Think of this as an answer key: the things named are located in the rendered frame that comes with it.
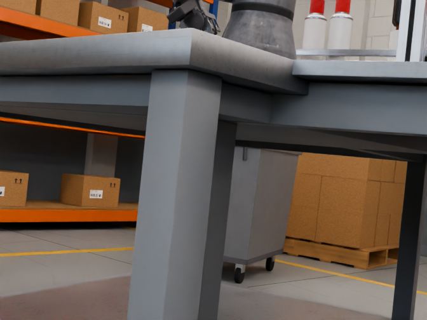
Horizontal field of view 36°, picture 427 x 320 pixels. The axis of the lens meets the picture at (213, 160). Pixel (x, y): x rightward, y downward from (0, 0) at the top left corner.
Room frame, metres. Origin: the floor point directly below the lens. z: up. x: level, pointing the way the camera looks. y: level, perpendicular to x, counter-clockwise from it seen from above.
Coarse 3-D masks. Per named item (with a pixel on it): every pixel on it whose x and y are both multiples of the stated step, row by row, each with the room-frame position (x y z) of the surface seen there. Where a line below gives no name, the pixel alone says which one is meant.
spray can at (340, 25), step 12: (336, 0) 1.48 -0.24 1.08; (348, 0) 1.47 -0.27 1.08; (336, 12) 1.48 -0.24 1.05; (348, 12) 1.47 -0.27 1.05; (336, 24) 1.46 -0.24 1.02; (348, 24) 1.46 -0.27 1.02; (336, 36) 1.46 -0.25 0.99; (348, 36) 1.46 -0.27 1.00; (336, 48) 1.46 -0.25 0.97; (348, 48) 1.47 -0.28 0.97
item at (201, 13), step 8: (176, 0) 1.69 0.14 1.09; (184, 0) 1.70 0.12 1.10; (200, 0) 1.74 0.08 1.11; (200, 8) 1.72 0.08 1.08; (192, 16) 1.67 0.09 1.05; (200, 16) 1.66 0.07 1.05; (208, 16) 1.69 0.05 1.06; (184, 24) 1.68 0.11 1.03; (192, 24) 1.67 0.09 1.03; (200, 24) 1.66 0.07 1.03; (216, 32) 1.71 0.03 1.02
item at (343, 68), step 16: (304, 64) 0.82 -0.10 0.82; (320, 64) 0.81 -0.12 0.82; (336, 64) 0.80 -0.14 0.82; (352, 64) 0.79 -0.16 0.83; (368, 64) 0.78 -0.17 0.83; (384, 64) 0.77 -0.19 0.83; (400, 64) 0.76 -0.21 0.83; (416, 64) 0.76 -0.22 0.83; (320, 80) 0.85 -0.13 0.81; (336, 80) 0.84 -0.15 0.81; (352, 80) 0.82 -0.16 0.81; (368, 80) 0.81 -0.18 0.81; (384, 80) 0.79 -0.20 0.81; (400, 80) 0.78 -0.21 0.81; (416, 80) 0.77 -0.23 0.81
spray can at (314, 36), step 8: (312, 0) 1.51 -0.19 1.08; (320, 0) 1.50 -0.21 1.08; (312, 8) 1.51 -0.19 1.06; (320, 8) 1.50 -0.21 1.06; (312, 16) 1.50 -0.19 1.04; (320, 16) 1.50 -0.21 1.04; (304, 24) 1.51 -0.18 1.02; (312, 24) 1.49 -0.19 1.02; (320, 24) 1.49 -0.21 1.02; (304, 32) 1.51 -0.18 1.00; (312, 32) 1.49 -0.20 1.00; (320, 32) 1.49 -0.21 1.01; (304, 40) 1.51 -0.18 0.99; (312, 40) 1.49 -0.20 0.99; (320, 40) 1.50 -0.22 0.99; (304, 48) 1.50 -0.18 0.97; (312, 48) 1.49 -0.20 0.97; (320, 48) 1.50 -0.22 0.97; (304, 56) 1.50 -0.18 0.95; (312, 56) 1.49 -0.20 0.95; (320, 56) 1.50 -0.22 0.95
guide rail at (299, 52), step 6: (300, 54) 1.48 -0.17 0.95; (306, 54) 1.48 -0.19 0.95; (312, 54) 1.47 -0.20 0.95; (318, 54) 1.46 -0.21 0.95; (324, 54) 1.45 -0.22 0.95; (330, 54) 1.45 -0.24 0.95; (336, 54) 1.44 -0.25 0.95; (342, 54) 1.43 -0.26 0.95; (348, 54) 1.43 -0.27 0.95; (354, 54) 1.42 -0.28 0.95; (360, 54) 1.41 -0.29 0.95; (366, 54) 1.41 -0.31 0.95; (372, 54) 1.40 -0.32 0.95; (378, 54) 1.39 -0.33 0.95; (384, 54) 1.39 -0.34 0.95; (390, 54) 1.38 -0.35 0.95; (426, 54) 1.34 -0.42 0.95
